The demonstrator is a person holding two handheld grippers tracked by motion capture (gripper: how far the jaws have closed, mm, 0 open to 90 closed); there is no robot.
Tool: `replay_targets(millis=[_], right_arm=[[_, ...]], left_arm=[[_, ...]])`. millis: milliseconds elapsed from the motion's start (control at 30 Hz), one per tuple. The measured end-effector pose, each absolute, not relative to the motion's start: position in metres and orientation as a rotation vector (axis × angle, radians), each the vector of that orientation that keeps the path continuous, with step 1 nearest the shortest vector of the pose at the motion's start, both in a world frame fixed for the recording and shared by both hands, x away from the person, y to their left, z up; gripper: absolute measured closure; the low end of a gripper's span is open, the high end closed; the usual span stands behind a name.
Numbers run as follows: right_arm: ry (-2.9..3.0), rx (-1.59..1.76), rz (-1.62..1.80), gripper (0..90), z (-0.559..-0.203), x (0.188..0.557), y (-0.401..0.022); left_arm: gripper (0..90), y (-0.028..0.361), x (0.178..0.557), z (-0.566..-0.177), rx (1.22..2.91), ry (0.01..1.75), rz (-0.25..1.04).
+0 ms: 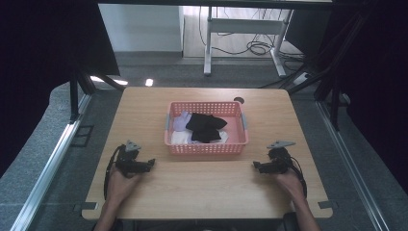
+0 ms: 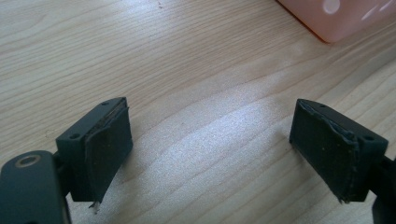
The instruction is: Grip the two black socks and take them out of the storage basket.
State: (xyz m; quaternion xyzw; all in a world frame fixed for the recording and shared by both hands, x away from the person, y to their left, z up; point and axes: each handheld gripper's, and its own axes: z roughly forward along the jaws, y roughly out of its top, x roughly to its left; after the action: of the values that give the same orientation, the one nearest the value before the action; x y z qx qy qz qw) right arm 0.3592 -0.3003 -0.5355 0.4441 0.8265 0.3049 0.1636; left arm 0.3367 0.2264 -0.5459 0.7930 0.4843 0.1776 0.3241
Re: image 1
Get person's right hand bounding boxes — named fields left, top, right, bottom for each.
left=274, top=167, right=306, bottom=202

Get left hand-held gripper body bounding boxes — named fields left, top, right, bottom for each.
left=114, top=140, right=144, bottom=179

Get dark curtain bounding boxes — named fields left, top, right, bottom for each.
left=0, top=0, right=121, bottom=177
left=285, top=0, right=408, bottom=195

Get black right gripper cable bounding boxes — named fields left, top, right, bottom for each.
left=288, top=155, right=308, bottom=198

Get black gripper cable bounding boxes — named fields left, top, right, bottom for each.
left=288, top=155, right=308, bottom=198
left=103, top=144, right=127, bottom=200

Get black metal stand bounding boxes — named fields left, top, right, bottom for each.
left=287, top=6, right=370, bottom=131
left=68, top=68, right=127, bottom=124

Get aluminium floor rail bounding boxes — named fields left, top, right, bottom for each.
left=9, top=92, right=94, bottom=231
left=316, top=99, right=391, bottom=231

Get pink plastic basket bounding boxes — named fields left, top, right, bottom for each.
left=164, top=101, right=250, bottom=156

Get black sock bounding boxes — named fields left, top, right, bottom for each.
left=185, top=113, right=228, bottom=144

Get white power strip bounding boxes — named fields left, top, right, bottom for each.
left=293, top=71, right=313, bottom=87

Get white sock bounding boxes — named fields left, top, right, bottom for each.
left=170, top=128, right=230, bottom=145

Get black floor bracket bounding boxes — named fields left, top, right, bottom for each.
left=70, top=124, right=95, bottom=148

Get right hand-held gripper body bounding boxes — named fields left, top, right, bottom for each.
left=267, top=140, right=297, bottom=175

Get lavender sock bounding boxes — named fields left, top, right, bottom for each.
left=172, top=111, right=192, bottom=133

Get grey tape patch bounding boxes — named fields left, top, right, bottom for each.
left=318, top=199, right=339, bottom=210
left=73, top=201, right=99, bottom=212

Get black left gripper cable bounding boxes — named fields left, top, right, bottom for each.
left=103, top=144, right=127, bottom=200

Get black floor cables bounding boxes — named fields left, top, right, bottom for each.
left=197, top=6, right=306, bottom=90

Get white metal desk frame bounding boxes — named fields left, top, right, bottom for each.
left=203, top=6, right=294, bottom=78

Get person's left hand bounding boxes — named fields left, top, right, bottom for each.
left=106, top=167, right=142, bottom=206

